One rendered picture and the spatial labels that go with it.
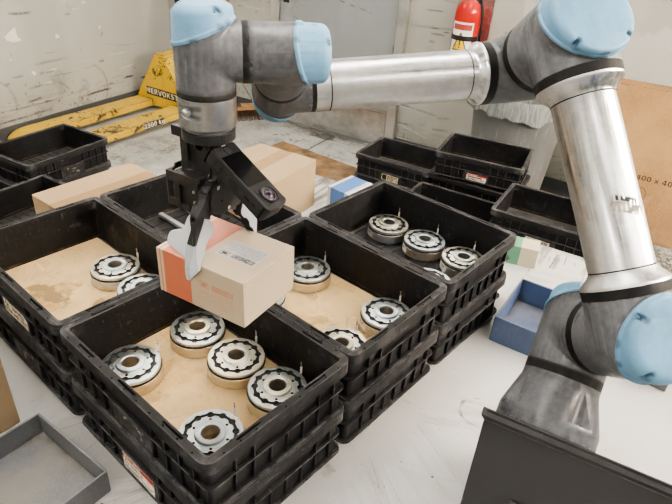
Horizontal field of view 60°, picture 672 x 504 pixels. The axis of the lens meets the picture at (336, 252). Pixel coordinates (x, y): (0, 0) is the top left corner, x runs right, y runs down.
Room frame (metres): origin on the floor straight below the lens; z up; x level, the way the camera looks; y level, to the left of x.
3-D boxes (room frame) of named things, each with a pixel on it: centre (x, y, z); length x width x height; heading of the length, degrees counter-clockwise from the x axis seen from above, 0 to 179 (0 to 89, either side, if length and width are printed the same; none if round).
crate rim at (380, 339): (0.97, 0.02, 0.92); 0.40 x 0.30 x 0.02; 51
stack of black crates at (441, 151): (2.57, -0.66, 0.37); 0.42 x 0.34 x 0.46; 61
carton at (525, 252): (1.48, -0.46, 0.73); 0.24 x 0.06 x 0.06; 71
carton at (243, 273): (0.73, 0.16, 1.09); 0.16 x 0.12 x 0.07; 61
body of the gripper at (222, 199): (0.74, 0.19, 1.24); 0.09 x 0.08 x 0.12; 61
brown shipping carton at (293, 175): (1.63, 0.25, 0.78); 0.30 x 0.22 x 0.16; 152
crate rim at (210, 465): (0.73, 0.21, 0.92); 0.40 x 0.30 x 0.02; 51
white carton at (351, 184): (1.65, -0.08, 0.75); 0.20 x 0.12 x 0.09; 52
